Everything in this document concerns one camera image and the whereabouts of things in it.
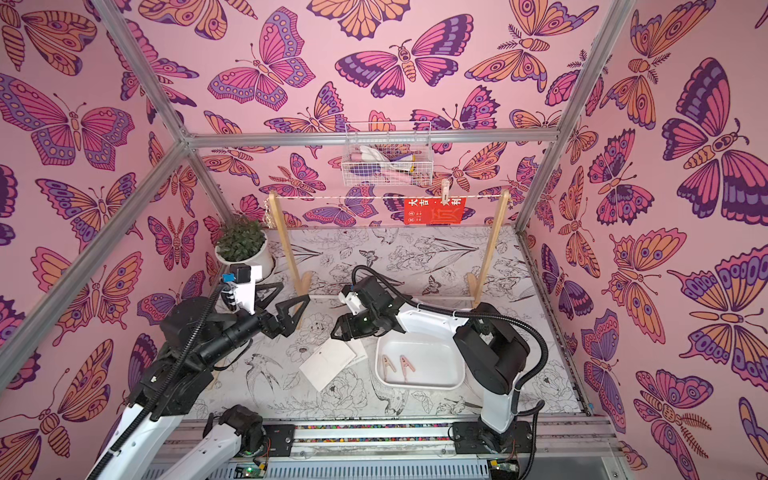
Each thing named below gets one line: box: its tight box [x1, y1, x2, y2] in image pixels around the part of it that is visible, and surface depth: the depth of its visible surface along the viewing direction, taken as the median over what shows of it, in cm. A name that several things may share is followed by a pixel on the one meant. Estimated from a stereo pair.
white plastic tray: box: [375, 332, 466, 391], surface depth 87 cm
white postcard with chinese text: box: [299, 339, 358, 392], surface depth 88 cm
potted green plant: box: [215, 217, 275, 283], surface depth 97 cm
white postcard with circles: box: [346, 338, 368, 362], surface depth 90 cm
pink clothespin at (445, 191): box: [440, 178, 450, 205], surface depth 66 cm
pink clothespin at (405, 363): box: [400, 354, 416, 383], surface depth 87 cm
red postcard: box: [404, 197, 467, 225], surface depth 71 cm
